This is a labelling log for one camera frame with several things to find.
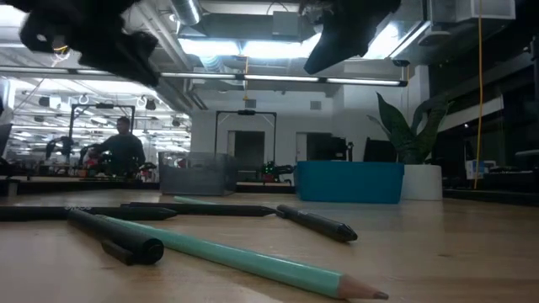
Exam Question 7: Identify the white plant pot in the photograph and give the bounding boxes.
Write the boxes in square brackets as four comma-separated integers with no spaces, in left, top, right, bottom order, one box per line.
[400,163,444,201]

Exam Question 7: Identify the black pen with white print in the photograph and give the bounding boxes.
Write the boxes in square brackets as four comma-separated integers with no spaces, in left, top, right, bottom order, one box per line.
[0,205,179,223]

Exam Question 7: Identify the black aluminium table frame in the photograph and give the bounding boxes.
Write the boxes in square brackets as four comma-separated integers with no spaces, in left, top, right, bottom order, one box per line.
[0,176,539,207]

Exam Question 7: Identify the white ceiling unit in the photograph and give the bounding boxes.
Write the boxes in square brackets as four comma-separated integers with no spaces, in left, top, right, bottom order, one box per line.
[429,0,517,23]

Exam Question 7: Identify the long light bar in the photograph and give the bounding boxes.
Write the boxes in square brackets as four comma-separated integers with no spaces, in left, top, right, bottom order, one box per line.
[0,66,408,88]

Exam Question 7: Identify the grey ceiling box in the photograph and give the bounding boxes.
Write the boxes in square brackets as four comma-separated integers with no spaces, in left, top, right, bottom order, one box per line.
[271,11,305,38]

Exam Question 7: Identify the blue plastic tray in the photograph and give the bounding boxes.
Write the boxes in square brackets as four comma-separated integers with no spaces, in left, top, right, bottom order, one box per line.
[294,161,405,205]

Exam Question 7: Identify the black pen with clip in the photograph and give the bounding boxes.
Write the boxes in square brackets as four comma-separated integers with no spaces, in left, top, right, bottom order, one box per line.
[67,209,165,267]

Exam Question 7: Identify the silver ventilation duct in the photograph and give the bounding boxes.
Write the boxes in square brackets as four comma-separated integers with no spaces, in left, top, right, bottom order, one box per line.
[170,0,203,26]

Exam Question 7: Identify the background black robot arms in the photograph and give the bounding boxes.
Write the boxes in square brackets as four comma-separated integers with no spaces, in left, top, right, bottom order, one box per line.
[45,135,75,163]

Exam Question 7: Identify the teal pencil with banded ferrule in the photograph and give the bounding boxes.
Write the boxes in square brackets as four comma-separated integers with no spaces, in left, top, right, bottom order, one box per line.
[173,195,218,206]

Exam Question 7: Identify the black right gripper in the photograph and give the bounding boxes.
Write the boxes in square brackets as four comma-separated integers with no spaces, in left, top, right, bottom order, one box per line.
[298,0,402,76]

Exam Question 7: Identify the white and blue box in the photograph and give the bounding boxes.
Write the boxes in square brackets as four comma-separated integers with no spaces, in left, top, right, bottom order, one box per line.
[464,159,498,181]

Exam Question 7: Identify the person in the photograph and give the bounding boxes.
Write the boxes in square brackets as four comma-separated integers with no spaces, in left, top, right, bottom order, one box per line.
[82,116,147,177]

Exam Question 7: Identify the dark grey click pen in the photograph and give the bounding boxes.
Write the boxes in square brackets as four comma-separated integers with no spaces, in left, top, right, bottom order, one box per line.
[275,204,359,244]

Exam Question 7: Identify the black background monitor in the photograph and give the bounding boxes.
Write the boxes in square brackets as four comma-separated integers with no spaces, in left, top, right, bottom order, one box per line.
[362,137,398,163]

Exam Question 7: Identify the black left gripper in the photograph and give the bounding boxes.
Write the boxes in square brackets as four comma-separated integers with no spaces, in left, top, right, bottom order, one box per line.
[3,0,161,88]

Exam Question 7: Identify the yellow cable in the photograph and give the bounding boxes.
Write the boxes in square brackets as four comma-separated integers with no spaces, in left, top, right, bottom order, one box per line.
[473,0,485,190]

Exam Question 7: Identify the green snake plant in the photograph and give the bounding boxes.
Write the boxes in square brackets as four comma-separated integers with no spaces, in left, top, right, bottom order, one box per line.
[366,92,454,166]

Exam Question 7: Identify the long black pointed pen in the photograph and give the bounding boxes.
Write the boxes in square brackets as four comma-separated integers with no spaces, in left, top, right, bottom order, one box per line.
[120,201,278,218]

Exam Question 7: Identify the grey plastic bin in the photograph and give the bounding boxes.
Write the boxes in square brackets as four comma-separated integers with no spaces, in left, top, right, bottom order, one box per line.
[157,151,239,197]

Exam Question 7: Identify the background robot with green light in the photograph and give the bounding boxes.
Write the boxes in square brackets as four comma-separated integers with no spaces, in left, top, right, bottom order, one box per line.
[259,162,296,185]

